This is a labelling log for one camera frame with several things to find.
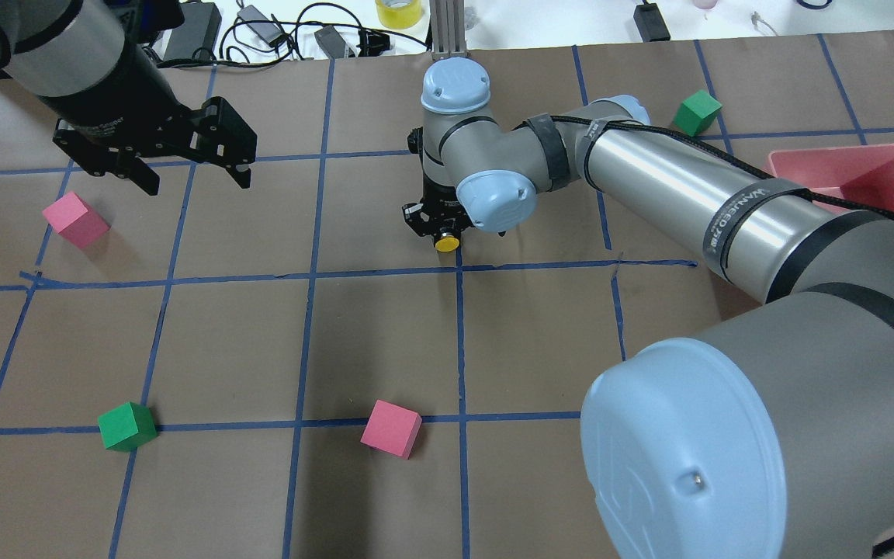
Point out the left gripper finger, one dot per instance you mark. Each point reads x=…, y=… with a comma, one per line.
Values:
x=241, y=174
x=143, y=176

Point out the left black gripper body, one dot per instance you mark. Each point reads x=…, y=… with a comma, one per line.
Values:
x=115, y=89

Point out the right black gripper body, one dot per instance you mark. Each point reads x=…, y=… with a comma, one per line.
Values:
x=438, y=199

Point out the yellow black push button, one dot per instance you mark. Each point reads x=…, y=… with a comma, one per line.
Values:
x=447, y=241

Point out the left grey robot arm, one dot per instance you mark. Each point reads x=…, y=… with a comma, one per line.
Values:
x=55, y=48

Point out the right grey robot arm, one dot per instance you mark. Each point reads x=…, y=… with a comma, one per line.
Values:
x=765, y=432

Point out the pink cube far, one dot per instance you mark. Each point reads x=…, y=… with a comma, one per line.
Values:
x=75, y=220

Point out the pink cube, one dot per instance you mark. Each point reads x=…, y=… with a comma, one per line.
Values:
x=75, y=220
x=392, y=429

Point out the yellow tape roll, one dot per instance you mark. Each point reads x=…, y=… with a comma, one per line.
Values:
x=399, y=14

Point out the pink cube centre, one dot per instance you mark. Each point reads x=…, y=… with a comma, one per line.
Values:
x=392, y=429

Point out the green cube far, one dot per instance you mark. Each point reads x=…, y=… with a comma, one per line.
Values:
x=126, y=427

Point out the green cube near bin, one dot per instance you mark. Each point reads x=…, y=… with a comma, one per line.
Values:
x=696, y=113

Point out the black power adapter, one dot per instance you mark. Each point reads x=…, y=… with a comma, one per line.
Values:
x=650, y=22

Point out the pink plastic bin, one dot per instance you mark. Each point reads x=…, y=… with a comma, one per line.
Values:
x=861, y=174

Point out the aluminium frame post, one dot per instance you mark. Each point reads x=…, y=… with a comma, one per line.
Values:
x=447, y=29

